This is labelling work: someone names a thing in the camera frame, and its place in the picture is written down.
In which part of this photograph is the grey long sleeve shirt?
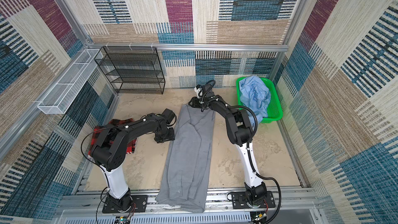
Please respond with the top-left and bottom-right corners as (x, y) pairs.
(155, 104), (215, 213)

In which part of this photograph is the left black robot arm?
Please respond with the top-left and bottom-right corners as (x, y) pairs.
(88, 109), (177, 214)

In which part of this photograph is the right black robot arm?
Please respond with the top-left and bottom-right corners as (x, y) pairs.
(189, 95), (267, 208)

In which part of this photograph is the red black plaid folded shirt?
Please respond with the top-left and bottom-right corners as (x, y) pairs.
(88, 118), (137, 158)

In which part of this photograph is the light blue shirt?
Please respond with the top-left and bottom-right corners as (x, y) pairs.
(238, 76), (271, 123)

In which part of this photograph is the green plastic basket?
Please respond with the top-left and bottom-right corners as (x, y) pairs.
(236, 77), (283, 123)

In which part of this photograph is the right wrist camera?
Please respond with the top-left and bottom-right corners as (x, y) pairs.
(194, 84), (211, 99)

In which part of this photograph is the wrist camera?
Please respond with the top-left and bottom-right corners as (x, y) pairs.
(194, 84), (211, 99)
(161, 108), (177, 127)

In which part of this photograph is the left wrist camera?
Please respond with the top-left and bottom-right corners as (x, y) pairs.
(161, 108), (177, 127)

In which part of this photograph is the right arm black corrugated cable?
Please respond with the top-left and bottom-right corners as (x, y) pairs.
(200, 79), (283, 224)

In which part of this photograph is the black wire shelf rack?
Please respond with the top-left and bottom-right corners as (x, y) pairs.
(94, 46), (165, 94)

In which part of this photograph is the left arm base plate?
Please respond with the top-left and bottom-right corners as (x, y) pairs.
(102, 195), (148, 214)

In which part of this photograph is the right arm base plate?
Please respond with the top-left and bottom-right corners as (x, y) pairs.
(227, 191), (276, 209)

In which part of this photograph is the aluminium front rail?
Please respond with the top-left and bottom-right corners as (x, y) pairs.
(52, 188), (321, 215)

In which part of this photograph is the white slotted cable duct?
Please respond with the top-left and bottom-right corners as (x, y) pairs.
(58, 212), (251, 224)

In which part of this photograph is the white wire mesh basket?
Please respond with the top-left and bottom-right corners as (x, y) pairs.
(38, 49), (100, 115)

